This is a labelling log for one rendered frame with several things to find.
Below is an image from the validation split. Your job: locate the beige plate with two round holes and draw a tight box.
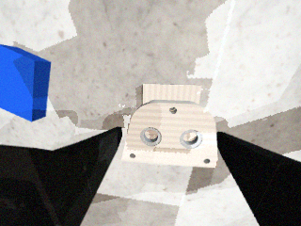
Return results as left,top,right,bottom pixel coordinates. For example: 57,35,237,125
121,100,218,168

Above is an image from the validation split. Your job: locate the blue block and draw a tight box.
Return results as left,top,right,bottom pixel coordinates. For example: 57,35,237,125
0,44,51,122

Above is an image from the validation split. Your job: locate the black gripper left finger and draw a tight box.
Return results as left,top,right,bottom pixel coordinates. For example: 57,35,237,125
0,127,122,226

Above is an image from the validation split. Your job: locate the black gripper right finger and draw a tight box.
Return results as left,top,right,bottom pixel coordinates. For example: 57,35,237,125
216,132,301,226

